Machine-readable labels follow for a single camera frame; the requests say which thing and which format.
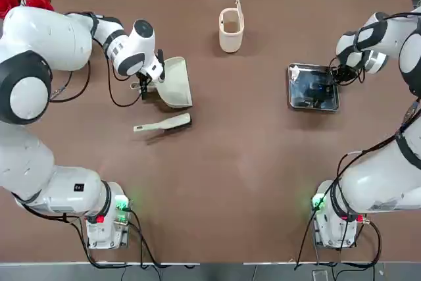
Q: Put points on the cream hand brush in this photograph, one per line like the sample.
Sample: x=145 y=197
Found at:
x=164 y=124

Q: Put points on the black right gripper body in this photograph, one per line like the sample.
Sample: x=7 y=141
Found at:
x=347 y=74

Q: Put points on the cream plastic dustpan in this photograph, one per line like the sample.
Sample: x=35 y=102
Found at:
x=174 y=83

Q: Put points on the white paper wad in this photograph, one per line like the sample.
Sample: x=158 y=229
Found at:
x=293 y=73

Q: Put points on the rectangular metal tray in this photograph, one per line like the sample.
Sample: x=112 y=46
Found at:
x=312 y=91

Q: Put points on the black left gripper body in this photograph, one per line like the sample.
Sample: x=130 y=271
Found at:
x=144 y=80

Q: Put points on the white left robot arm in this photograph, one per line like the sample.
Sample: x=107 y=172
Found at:
x=42 y=37

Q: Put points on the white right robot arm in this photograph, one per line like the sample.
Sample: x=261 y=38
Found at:
x=378 y=169

